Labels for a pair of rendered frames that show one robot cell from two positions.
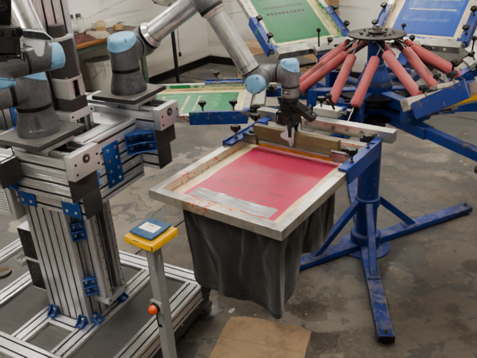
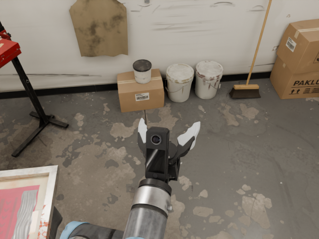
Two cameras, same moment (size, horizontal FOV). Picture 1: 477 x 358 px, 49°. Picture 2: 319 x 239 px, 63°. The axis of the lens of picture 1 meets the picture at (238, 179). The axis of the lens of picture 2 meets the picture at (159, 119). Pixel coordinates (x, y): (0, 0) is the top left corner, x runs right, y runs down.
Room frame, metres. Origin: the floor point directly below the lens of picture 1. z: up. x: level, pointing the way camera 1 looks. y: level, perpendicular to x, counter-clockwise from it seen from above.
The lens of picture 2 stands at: (1.54, 0.78, 2.17)
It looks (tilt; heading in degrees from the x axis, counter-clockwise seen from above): 48 degrees down; 226
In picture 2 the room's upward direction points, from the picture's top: straight up
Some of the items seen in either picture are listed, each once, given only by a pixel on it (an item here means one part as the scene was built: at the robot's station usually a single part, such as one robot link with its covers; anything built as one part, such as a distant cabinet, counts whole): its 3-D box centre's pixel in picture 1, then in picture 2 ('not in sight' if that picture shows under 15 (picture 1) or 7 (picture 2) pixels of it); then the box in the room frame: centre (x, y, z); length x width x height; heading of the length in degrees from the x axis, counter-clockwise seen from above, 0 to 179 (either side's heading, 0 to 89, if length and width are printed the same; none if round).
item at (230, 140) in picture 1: (246, 137); not in sight; (2.27, -0.05, 0.98); 0.30 x 0.05 x 0.07; 143
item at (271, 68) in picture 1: (265, 74); not in sight; (2.10, -0.13, 1.31); 0.11 x 0.11 x 0.08; 71
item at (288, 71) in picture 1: (289, 73); not in sight; (2.09, -0.23, 1.31); 0.09 x 0.08 x 0.11; 71
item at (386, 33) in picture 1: (370, 146); not in sight; (2.75, -0.76, 0.67); 0.39 x 0.39 x 1.35
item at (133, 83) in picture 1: (127, 78); not in sight; (2.18, 0.44, 1.31); 0.15 x 0.15 x 0.10
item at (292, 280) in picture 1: (309, 240); not in sight; (1.74, -0.26, 0.74); 0.46 x 0.04 x 0.42; 143
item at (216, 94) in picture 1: (207, 86); not in sight; (2.86, 0.14, 1.05); 1.08 x 0.61 x 0.23; 83
